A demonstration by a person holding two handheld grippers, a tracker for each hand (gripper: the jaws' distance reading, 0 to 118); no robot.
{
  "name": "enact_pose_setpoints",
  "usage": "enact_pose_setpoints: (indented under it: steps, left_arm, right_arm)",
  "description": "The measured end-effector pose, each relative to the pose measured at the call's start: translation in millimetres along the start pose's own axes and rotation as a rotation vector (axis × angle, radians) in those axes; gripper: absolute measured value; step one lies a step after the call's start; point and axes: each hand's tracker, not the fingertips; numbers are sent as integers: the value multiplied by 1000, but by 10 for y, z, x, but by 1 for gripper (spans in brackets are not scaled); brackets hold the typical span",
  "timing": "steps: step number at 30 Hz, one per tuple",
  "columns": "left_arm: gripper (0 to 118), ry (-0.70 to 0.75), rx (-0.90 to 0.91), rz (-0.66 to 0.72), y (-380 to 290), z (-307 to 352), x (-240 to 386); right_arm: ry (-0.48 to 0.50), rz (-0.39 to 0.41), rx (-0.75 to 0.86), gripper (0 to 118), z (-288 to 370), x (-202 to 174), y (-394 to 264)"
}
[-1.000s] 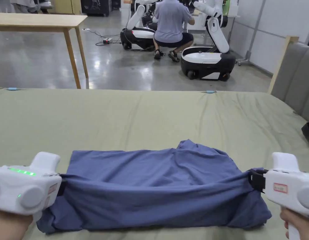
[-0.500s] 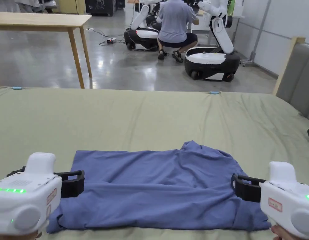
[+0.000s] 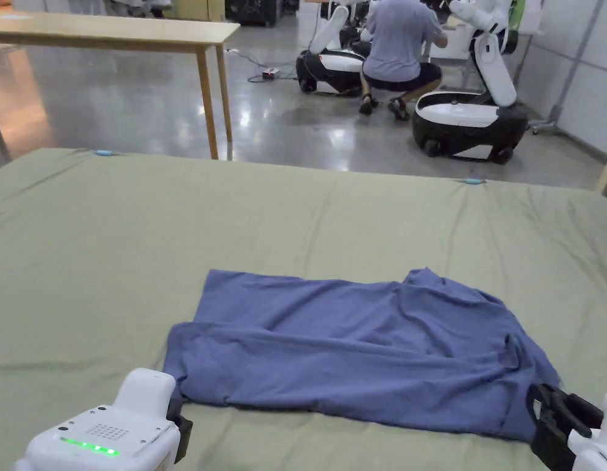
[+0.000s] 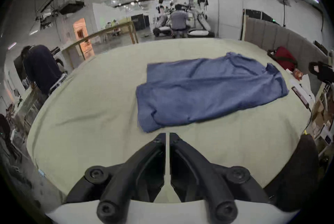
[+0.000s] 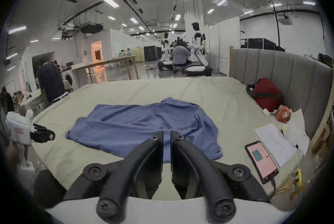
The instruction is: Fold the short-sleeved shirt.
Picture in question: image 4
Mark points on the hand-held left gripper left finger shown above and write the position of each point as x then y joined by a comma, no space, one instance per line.
122,178

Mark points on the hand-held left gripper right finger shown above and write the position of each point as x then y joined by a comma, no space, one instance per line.
208,178

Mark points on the blue shirt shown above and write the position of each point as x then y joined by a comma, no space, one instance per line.
208,92

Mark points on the red bag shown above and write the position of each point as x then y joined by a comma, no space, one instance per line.
284,57

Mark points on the long wooden table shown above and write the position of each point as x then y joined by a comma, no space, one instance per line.
104,35

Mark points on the black bag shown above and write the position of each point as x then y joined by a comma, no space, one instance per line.
322,71

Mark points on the grey padded headboard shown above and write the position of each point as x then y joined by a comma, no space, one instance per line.
284,37

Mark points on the white humanoid robot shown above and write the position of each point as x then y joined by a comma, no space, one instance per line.
201,13

